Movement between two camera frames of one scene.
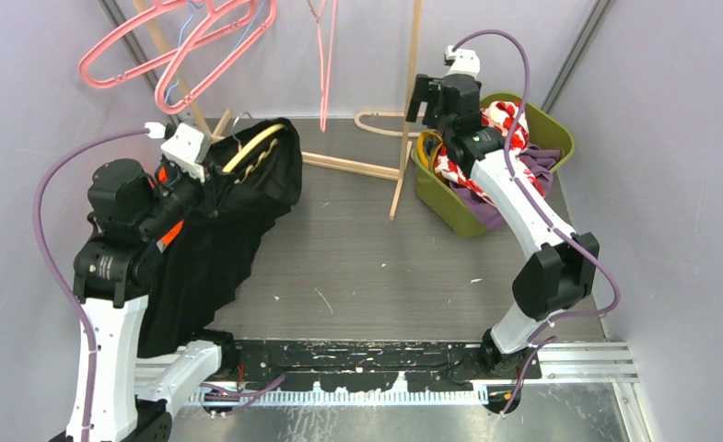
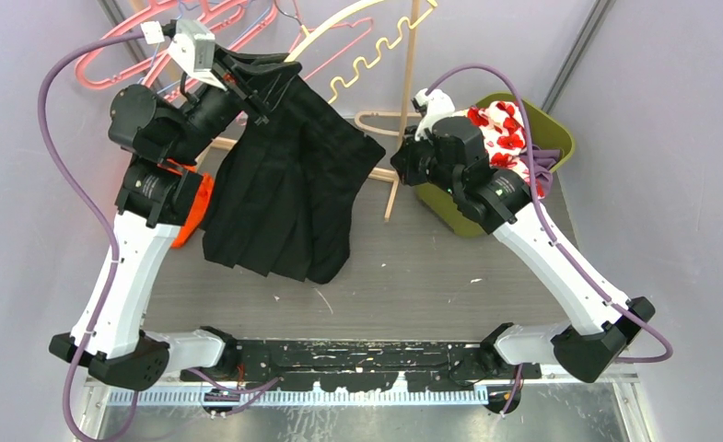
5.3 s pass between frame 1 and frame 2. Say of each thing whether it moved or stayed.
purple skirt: stayed
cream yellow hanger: moved
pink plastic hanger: moved
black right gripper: moved
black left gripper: moved
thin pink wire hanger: moved
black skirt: moved
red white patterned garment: stayed
